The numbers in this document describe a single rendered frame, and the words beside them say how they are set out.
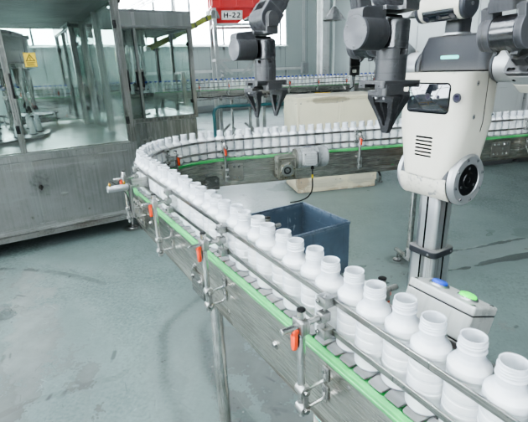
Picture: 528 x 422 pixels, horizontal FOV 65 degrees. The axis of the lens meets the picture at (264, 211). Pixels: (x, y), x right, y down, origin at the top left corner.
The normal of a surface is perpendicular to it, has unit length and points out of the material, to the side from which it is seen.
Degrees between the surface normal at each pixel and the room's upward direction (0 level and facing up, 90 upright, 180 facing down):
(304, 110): 90
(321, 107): 90
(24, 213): 90
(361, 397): 90
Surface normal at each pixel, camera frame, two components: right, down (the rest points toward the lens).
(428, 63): -0.85, 0.20
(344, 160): 0.23, 0.31
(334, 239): 0.52, 0.26
